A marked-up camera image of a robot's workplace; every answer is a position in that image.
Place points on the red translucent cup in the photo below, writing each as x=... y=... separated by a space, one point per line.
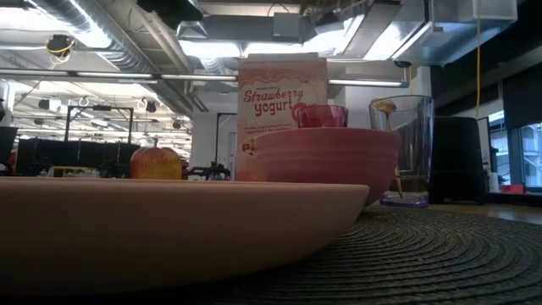
x=322 y=116

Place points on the pink strawberry yogurt cereal box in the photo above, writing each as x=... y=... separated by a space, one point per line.
x=271 y=84

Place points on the red apple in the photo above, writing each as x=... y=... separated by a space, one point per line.
x=156 y=164

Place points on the gold spoon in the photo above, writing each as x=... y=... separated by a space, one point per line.
x=385 y=106

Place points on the clear glass tumbler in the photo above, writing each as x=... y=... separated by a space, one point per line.
x=417 y=140

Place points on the black background robot arm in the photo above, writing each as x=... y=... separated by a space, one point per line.
x=209 y=171

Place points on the pink ribbed bowl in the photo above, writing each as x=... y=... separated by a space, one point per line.
x=328 y=161

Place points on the pink round plate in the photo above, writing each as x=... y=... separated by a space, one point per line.
x=148 y=233

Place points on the dark cabinet row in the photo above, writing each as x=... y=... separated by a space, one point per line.
x=76 y=154

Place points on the grey round woven placemat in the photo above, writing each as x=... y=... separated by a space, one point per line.
x=444 y=262

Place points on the white roll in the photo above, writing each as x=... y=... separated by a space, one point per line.
x=493 y=182

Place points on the red box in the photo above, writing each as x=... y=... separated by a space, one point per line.
x=511 y=189

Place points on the black gantry frame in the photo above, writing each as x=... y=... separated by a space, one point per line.
x=220 y=140

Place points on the rectangular metal air duct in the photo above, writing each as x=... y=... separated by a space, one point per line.
x=423 y=29

